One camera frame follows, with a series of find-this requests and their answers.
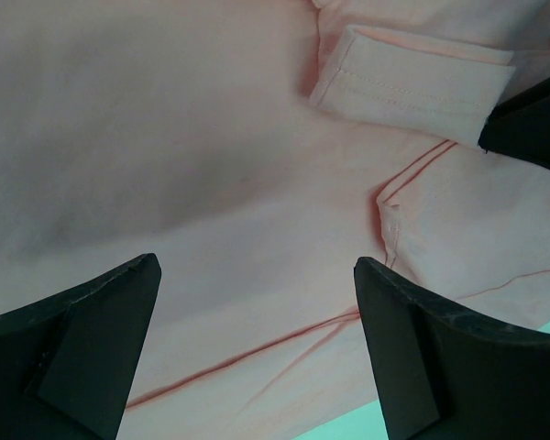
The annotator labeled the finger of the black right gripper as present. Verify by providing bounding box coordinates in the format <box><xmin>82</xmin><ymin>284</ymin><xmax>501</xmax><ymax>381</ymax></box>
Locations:
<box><xmin>478</xmin><ymin>77</ymin><xmax>550</xmax><ymax>170</ymax></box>

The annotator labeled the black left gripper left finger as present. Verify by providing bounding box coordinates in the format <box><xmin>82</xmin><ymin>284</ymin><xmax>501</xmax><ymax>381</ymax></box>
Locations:
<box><xmin>0</xmin><ymin>253</ymin><xmax>160</xmax><ymax>439</ymax></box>

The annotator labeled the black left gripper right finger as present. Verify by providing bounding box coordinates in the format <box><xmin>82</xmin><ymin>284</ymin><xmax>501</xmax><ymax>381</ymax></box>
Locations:
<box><xmin>354</xmin><ymin>258</ymin><xmax>550</xmax><ymax>439</ymax></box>

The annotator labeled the salmon orange t shirt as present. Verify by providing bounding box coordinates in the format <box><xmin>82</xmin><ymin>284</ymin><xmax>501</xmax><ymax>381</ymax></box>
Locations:
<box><xmin>0</xmin><ymin>1</ymin><xmax>550</xmax><ymax>439</ymax></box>

